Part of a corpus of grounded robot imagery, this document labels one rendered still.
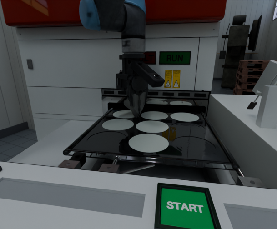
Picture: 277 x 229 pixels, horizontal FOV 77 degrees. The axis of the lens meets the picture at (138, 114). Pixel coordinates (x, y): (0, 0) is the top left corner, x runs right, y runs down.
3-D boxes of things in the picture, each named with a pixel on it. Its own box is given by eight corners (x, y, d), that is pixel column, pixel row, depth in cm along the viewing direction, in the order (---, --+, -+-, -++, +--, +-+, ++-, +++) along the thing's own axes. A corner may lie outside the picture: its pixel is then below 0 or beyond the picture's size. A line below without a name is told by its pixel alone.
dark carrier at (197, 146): (113, 109, 73) (113, 108, 72) (199, 113, 68) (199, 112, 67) (72, 151, 40) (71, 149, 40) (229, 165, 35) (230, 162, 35)
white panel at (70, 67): (36, 116, 88) (19, 28, 75) (205, 125, 76) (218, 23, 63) (32, 118, 85) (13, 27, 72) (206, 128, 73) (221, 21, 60)
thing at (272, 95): (245, 118, 41) (257, 59, 37) (263, 119, 40) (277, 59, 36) (258, 128, 35) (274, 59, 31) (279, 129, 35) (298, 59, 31)
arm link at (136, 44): (150, 39, 55) (131, 37, 49) (150, 54, 56) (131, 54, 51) (133, 41, 60) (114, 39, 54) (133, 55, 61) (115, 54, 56)
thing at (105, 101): (103, 116, 79) (103, 95, 77) (204, 121, 73) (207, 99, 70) (103, 117, 78) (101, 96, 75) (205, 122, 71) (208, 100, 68)
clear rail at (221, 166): (65, 153, 41) (64, 147, 40) (238, 168, 35) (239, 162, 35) (61, 156, 39) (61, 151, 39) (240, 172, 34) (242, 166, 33)
